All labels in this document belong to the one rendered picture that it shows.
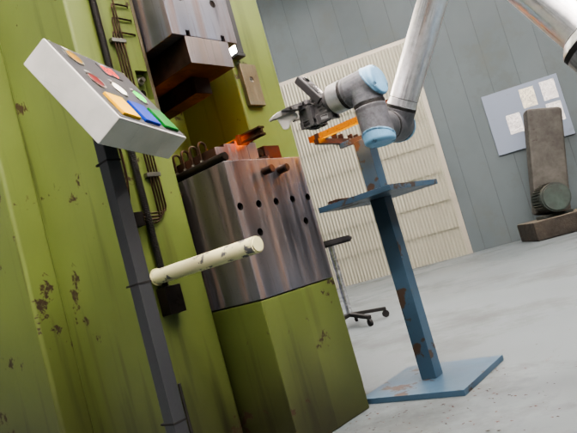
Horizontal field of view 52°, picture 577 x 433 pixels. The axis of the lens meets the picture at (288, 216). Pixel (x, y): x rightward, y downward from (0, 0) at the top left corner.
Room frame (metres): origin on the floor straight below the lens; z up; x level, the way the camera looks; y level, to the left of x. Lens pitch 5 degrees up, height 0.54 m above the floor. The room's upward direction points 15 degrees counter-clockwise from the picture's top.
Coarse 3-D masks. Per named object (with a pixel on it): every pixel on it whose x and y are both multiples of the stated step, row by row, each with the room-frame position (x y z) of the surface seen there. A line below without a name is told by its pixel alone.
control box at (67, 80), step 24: (48, 48) 1.32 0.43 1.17; (48, 72) 1.32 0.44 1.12; (72, 72) 1.31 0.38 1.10; (96, 72) 1.43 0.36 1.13; (120, 72) 1.63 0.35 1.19; (72, 96) 1.31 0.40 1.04; (96, 96) 1.30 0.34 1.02; (120, 96) 1.43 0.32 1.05; (144, 96) 1.62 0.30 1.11; (96, 120) 1.30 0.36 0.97; (120, 120) 1.30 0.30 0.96; (120, 144) 1.38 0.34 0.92; (144, 144) 1.46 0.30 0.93; (168, 144) 1.56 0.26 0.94
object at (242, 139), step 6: (258, 126) 1.91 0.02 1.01; (246, 132) 1.95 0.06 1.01; (252, 132) 1.94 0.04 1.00; (258, 132) 1.93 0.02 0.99; (264, 132) 1.93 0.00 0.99; (240, 138) 1.97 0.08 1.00; (246, 138) 1.96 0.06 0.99; (252, 138) 1.94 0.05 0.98; (240, 144) 1.97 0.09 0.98; (246, 144) 2.00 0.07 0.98
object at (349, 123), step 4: (348, 120) 2.10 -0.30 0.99; (352, 120) 2.09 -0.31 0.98; (356, 120) 2.08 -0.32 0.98; (340, 124) 2.12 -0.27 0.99; (344, 124) 2.11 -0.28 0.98; (348, 124) 2.10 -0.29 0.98; (352, 124) 2.09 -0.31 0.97; (356, 124) 2.11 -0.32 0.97; (332, 128) 2.15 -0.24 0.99; (336, 128) 2.14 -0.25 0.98; (340, 128) 2.13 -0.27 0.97; (344, 128) 2.13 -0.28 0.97; (320, 132) 2.18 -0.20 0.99; (324, 132) 2.17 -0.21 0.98; (328, 132) 2.16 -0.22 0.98; (332, 132) 2.15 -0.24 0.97; (336, 132) 2.16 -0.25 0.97; (312, 136) 2.20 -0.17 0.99; (320, 136) 2.18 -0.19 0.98; (324, 136) 2.17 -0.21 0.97; (328, 136) 2.18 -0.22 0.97; (312, 140) 2.21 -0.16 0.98
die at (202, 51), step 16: (176, 48) 1.93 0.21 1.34; (192, 48) 1.91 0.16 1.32; (208, 48) 1.97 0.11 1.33; (224, 48) 2.03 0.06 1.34; (160, 64) 1.99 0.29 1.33; (176, 64) 1.94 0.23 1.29; (192, 64) 1.92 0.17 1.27; (208, 64) 1.96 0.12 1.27; (224, 64) 2.01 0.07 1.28; (160, 80) 2.01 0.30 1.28; (176, 80) 2.02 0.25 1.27; (160, 96) 2.14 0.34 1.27
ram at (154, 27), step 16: (144, 0) 1.91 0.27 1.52; (160, 0) 1.87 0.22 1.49; (176, 0) 1.90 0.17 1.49; (192, 0) 1.96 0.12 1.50; (208, 0) 2.02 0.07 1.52; (224, 0) 2.08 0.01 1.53; (144, 16) 1.93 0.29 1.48; (160, 16) 1.88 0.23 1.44; (176, 16) 1.89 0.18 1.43; (192, 16) 1.94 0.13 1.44; (208, 16) 2.00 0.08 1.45; (224, 16) 2.06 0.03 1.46; (144, 32) 1.94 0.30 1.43; (160, 32) 1.89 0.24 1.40; (176, 32) 1.87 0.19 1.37; (192, 32) 1.93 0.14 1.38; (208, 32) 1.99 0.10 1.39; (224, 32) 2.05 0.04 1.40; (144, 48) 1.95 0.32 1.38; (160, 48) 1.95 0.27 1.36
